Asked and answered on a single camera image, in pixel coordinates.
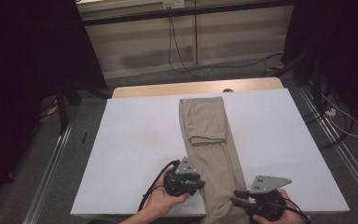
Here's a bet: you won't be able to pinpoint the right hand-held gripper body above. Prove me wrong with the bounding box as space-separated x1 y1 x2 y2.
249 175 293 222

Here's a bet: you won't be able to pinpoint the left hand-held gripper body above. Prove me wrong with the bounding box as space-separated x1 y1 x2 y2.
162 157 198 198

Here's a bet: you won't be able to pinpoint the beige pants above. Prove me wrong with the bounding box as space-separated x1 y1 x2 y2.
178 96 255 224

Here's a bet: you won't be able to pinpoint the person's left hand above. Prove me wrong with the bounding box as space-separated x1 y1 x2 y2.
143 166 191 217

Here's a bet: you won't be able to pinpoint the person's right hand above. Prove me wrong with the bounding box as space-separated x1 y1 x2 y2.
252 189 307 224

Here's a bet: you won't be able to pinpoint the white table board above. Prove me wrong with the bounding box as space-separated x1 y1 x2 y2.
70 88 351 217

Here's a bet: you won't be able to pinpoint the wooden table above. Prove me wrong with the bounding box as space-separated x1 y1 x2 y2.
111 77 284 99

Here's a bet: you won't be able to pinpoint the black metal stand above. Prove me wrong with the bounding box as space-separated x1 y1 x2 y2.
271 46 324 113
55 81 113 135

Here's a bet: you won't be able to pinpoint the black shelf beam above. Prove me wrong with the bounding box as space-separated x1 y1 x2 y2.
79 0 295 27

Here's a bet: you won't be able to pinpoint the black curtain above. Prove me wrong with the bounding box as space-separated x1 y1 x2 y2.
281 0 358 132
0 0 108 216

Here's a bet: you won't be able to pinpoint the right hand-held gripper black cable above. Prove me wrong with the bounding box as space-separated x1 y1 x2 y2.
279 198 311 222

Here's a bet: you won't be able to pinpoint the metal floor rail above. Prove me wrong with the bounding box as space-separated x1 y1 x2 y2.
21 122 74 224
297 85 358 203

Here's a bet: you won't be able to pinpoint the black floor cable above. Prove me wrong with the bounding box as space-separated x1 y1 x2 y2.
302 92 358 150

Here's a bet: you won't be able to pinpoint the black hanging wall cable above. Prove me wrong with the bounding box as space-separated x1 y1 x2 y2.
167 8 284 82

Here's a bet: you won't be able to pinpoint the white floor cable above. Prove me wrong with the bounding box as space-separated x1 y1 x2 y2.
321 92 358 139

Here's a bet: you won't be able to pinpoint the white wall outlet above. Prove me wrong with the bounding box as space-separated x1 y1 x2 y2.
162 0 186 9

